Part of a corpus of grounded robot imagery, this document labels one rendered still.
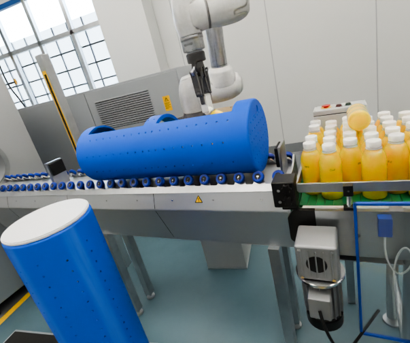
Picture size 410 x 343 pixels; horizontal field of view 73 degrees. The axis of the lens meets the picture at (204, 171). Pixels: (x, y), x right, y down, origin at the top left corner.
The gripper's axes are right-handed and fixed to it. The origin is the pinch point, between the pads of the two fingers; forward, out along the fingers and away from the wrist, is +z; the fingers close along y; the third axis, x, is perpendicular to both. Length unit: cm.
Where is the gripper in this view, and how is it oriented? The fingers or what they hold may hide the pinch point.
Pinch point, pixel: (206, 103)
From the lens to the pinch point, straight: 119.1
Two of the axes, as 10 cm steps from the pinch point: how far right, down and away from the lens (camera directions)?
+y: -4.0, 4.1, -8.2
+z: 2.3, 9.1, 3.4
